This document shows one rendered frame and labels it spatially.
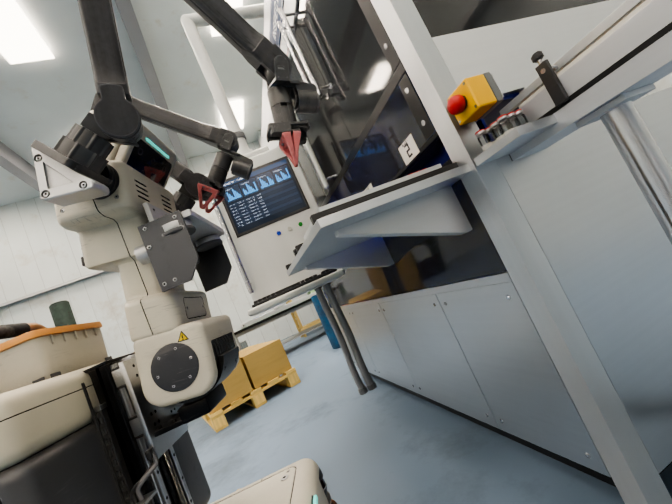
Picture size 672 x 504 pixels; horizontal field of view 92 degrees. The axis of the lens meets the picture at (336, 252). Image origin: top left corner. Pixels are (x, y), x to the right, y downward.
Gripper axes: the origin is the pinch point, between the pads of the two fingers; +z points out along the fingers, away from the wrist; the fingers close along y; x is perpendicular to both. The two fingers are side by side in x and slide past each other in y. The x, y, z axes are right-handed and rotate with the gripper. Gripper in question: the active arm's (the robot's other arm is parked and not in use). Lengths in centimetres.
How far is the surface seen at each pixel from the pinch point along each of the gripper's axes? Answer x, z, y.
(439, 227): -4.5, 23.7, 31.0
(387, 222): -3.9, 19.8, 17.6
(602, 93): -38, 11, 47
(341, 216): -11.8, 18.5, 3.4
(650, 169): -36, 26, 54
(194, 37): 95, -128, -13
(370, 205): -12.1, 17.3, 10.3
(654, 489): -16, 90, 55
